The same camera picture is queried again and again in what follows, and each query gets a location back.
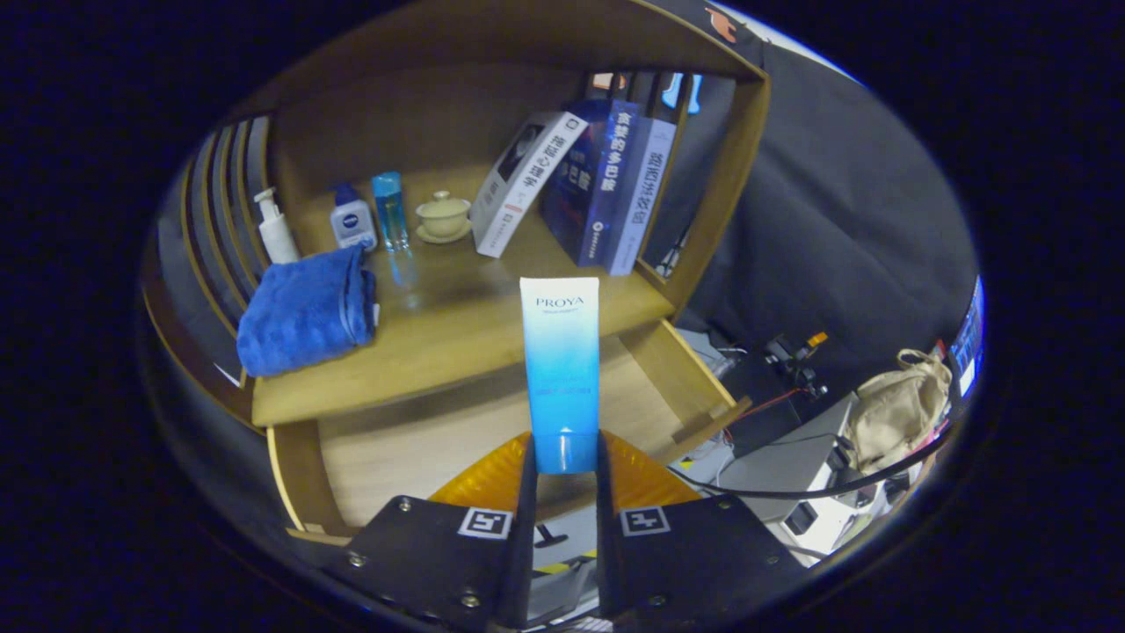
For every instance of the beige cloth bag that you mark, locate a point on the beige cloth bag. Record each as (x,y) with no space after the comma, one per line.
(901,409)

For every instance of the dark blue book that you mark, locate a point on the dark blue book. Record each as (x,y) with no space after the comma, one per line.
(606,193)

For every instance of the blue folded towel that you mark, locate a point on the blue folded towel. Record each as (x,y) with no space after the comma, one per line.
(299,312)

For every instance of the wooden countertop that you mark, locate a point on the wooden countertop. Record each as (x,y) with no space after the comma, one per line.
(457,325)

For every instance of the clear blue bottle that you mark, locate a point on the clear blue bottle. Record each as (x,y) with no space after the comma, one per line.
(389,211)

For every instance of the white book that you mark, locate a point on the white book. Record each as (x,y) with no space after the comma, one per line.
(518,189)

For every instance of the wooden drawer with black knob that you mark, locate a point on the wooden drawer with black knob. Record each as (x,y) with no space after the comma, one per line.
(413,448)

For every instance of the beige lidded teacup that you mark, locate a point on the beige lidded teacup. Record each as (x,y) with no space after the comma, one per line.
(444,218)

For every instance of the computer monitor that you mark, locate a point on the computer monitor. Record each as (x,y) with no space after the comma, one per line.
(969,338)

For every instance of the blue cosmetic tube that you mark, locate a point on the blue cosmetic tube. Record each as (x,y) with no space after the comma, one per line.
(561,378)

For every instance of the white pump bottle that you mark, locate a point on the white pump bottle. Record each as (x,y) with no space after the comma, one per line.
(279,237)

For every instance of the white bottle with blue cap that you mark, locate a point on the white bottle with blue cap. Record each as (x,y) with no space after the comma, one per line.
(353,224)

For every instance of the pale lavender book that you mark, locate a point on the pale lavender book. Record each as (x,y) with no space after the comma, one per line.
(642,202)

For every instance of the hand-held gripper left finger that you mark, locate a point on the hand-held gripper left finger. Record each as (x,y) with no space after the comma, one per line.
(526,545)

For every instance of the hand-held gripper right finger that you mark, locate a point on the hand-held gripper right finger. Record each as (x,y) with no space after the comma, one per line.
(608,554)

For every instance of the black clamp with orange tip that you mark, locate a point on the black clamp with orange tip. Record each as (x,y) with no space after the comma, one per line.
(795,356)

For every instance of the white equipment box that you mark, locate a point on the white equipment box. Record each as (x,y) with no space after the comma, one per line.
(782,466)

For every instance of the wooden cabinet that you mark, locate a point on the wooden cabinet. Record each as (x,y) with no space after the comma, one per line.
(422,114)

